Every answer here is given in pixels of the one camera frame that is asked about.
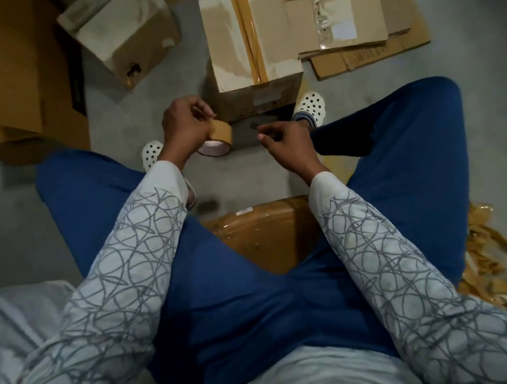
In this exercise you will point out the person's white clog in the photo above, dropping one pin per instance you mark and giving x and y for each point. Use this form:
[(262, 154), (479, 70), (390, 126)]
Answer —
[(311, 107), (153, 153)]

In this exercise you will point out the brown packing tape roll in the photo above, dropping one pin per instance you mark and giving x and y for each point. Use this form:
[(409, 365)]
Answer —
[(217, 136)]

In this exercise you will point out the person's left forearm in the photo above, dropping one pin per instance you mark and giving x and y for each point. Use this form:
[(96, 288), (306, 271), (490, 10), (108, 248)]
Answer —
[(106, 310)]

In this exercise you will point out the large black-label cardboard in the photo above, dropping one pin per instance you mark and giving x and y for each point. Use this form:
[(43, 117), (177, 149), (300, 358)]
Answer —
[(19, 75)]

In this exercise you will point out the small cardboard box being taped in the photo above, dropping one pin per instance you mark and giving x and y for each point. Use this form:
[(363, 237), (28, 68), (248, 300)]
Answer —
[(244, 44)]

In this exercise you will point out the person's left white clog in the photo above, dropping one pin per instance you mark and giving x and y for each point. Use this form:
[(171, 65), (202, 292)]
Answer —
[(153, 153)]

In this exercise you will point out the person's blue trousers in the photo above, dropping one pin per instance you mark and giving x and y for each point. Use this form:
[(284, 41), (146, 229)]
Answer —
[(244, 310)]

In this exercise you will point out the person's right hand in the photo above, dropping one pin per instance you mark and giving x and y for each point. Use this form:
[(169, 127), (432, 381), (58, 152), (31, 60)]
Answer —
[(292, 146)]

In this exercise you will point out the person's left hand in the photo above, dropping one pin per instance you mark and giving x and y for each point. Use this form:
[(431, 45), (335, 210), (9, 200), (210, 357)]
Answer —
[(185, 125)]

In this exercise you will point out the crumpled brown tape scraps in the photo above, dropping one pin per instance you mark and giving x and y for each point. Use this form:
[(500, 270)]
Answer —
[(493, 261)]

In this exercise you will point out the person's right forearm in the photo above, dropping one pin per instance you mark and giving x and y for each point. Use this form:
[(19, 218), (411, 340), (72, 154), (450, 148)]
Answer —
[(414, 291)]

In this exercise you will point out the person's right white clog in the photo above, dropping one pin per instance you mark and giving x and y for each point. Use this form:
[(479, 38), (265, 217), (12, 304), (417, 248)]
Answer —
[(311, 107)]

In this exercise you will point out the flat brown cardboard sheet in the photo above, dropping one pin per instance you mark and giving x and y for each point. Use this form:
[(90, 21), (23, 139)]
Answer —
[(398, 39)]

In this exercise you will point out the person's grey shirt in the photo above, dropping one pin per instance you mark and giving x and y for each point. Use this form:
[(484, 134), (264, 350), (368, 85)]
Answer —
[(324, 372)]

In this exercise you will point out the small brown cardboard box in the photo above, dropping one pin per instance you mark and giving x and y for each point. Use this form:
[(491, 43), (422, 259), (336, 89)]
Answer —
[(128, 30)]

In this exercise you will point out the white woven sack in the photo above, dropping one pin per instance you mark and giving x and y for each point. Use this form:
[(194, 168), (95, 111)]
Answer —
[(22, 332)]

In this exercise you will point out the brown plastic-wrapped stool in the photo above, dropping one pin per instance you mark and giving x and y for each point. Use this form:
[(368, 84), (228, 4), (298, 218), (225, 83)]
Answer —
[(265, 236)]

